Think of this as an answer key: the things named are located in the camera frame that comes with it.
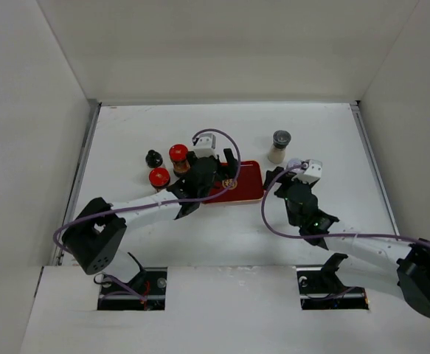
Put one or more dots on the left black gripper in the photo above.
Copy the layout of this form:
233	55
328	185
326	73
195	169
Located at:
231	162

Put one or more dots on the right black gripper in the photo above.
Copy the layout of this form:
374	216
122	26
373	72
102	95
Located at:
285	181

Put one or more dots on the silver-lid spice jar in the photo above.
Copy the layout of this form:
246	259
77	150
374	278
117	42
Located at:
294	164

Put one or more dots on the tall red-cap sauce bottle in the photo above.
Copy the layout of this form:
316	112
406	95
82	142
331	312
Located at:
178	156

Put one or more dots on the short red-lid sauce jar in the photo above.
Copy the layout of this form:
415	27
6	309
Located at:
159	178

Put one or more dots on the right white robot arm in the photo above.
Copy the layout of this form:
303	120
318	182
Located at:
392	264

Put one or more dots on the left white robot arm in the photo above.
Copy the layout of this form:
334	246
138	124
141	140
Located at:
95	236

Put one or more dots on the red rectangular tray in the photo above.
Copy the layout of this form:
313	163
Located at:
247	188

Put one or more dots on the grey-cap white salt shaker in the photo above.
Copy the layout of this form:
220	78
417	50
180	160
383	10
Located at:
281	140

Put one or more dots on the black-cap white bottle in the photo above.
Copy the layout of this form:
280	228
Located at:
154	159

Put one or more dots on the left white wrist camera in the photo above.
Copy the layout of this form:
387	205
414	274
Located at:
204	145

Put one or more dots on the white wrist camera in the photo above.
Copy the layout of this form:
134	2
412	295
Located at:
310	171
204	145

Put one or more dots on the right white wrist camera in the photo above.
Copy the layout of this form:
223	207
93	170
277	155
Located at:
310	171

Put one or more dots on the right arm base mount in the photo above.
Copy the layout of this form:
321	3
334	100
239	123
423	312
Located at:
321	289

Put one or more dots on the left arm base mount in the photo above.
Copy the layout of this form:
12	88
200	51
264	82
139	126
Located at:
127	285

